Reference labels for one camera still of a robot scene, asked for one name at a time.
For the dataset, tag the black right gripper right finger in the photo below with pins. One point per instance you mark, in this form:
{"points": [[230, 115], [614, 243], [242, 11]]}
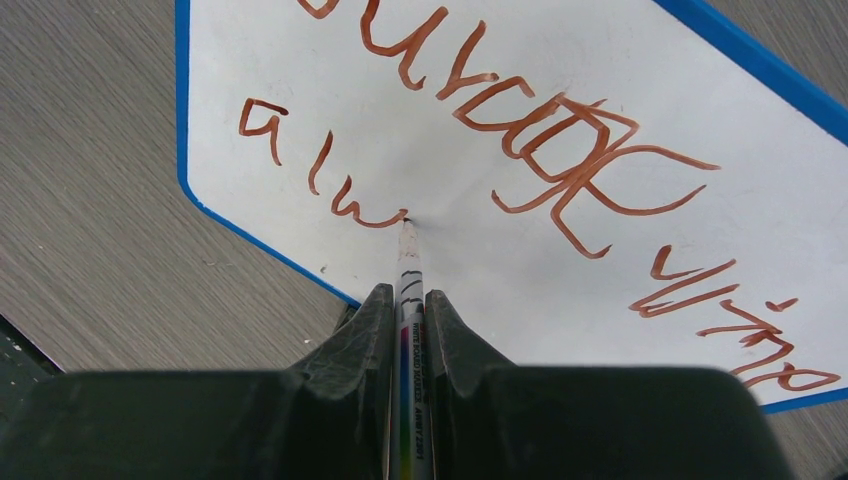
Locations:
{"points": [[493, 419]]}

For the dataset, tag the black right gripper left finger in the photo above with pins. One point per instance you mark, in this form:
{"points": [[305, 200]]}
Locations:
{"points": [[324, 417]]}

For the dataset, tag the white whiteboard marker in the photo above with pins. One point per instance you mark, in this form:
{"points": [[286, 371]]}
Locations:
{"points": [[411, 454]]}

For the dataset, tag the blue framed whiteboard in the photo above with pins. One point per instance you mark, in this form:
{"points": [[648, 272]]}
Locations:
{"points": [[592, 182]]}

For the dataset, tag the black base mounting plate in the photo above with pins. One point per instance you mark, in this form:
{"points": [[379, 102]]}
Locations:
{"points": [[23, 366]]}

